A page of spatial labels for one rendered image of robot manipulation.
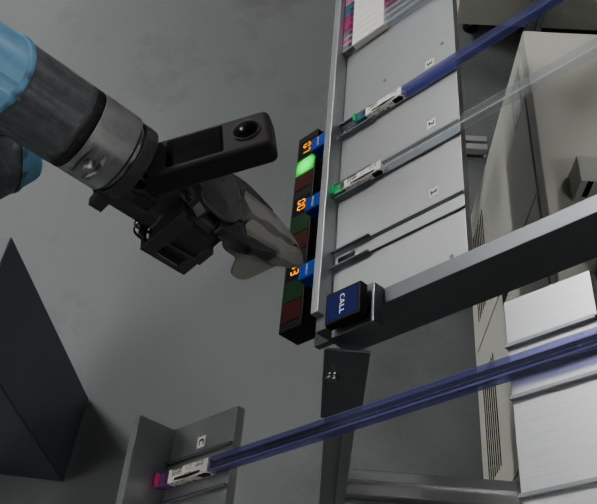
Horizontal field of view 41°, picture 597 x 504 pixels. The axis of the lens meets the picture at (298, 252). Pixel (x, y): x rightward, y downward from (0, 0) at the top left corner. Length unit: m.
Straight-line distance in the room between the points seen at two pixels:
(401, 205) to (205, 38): 1.58
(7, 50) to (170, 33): 1.83
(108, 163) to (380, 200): 0.40
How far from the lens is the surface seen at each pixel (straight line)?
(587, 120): 1.35
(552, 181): 1.24
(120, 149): 0.68
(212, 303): 1.80
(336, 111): 1.13
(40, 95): 0.66
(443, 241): 0.86
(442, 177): 0.92
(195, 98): 2.24
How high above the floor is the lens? 1.50
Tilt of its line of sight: 53 degrees down
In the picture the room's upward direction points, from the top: straight up
